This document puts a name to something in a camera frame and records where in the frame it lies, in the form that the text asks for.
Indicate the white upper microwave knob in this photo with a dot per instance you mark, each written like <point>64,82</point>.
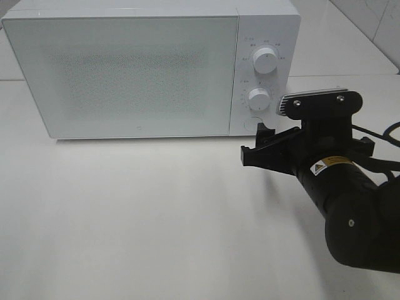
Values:
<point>265,59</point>

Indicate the white lower microwave knob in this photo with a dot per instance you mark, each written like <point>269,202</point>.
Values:
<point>258,99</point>

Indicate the white microwave oven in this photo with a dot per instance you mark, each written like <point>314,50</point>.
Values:
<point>274,23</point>

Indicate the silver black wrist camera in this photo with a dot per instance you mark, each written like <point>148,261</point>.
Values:
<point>320,104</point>

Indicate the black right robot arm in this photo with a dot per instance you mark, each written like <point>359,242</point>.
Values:
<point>357,195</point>

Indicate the white microwave door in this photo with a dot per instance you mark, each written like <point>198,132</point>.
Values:
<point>127,77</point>

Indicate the white round door button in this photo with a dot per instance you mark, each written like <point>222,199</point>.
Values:
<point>251,124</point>

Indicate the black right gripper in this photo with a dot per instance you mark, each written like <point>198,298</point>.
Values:
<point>316,147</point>

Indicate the white microwave knob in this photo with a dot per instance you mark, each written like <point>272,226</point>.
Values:
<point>265,59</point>
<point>258,99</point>

